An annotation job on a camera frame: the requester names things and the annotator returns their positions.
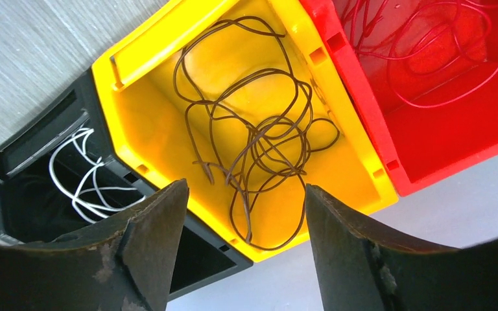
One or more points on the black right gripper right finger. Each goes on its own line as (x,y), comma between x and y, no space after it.
(363,264)

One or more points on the yellow plastic bin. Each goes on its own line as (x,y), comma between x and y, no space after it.
(241,100)

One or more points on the black plastic bin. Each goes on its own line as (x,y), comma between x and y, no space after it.
(61,158)

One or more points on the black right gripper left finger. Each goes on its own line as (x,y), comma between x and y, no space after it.
(123,262)

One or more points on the red plastic bin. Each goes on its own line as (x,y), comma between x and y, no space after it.
(423,76)

